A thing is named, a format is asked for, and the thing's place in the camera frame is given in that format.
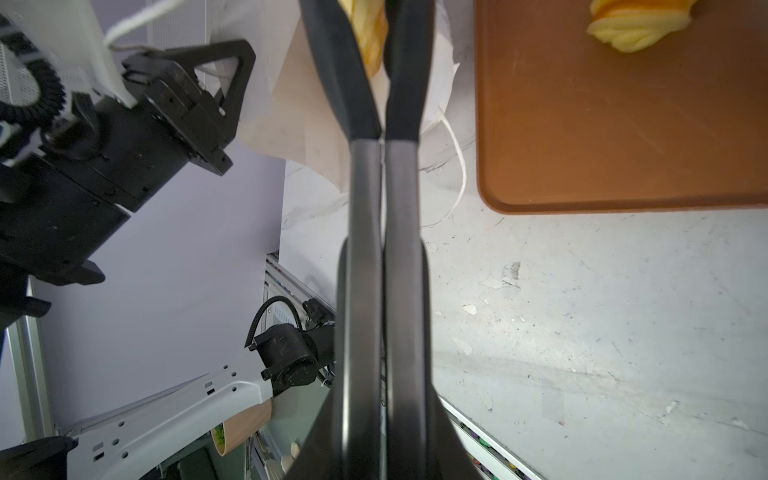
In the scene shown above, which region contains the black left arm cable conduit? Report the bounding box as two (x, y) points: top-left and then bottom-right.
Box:
(0, 14), (66, 130)

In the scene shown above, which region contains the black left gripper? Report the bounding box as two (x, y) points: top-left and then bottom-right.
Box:
(1, 39), (256, 286)

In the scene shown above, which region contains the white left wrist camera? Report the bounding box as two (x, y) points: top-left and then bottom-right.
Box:
(1, 1), (137, 126)

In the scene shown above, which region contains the cartoon animal paper gift bag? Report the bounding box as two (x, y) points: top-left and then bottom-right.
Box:
(104, 0), (469, 229)

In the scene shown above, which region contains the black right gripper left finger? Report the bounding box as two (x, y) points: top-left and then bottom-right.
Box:
(300, 1), (383, 479)

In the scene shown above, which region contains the brown rectangular tray mat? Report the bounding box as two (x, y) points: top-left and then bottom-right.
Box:
(474, 1), (767, 215)

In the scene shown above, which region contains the orange ring doughnut fake bread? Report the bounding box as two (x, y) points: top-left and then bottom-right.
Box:
(338, 0), (388, 79)

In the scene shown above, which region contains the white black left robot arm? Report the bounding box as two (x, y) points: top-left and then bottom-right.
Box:
(1, 34), (334, 479)

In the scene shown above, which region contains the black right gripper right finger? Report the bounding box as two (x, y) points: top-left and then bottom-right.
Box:
(384, 1), (479, 479)

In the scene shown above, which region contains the yellow ridged fake bread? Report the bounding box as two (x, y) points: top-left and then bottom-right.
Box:
(586, 0), (697, 53)

